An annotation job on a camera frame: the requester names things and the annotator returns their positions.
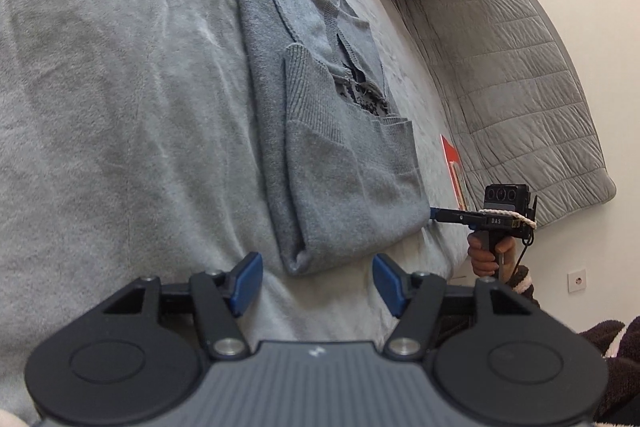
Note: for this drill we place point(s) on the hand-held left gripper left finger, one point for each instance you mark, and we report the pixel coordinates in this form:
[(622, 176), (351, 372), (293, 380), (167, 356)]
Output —
[(246, 284)]

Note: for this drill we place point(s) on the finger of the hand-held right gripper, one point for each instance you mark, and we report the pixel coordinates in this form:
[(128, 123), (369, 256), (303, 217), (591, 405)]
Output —
[(455, 217)]

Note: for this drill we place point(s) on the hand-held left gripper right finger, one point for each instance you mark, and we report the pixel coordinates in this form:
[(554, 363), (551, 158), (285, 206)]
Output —
[(390, 284)]

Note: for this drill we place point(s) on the grey knit sweater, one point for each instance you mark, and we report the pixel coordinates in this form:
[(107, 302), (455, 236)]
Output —
[(320, 132)]

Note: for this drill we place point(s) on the person's right hand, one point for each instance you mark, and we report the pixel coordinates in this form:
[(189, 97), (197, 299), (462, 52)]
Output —
[(481, 254)]

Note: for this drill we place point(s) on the red booklet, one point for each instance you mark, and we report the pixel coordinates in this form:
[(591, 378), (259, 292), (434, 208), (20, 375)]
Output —
[(452, 162)]

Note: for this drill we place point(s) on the grey quilted headboard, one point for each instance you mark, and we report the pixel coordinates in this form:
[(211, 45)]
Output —
[(525, 82)]

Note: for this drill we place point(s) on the person's brown fleece robe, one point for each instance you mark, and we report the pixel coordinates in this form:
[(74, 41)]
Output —
[(615, 382)]

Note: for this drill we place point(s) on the white wall socket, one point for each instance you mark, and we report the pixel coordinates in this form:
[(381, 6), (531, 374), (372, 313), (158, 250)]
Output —
[(577, 281)]

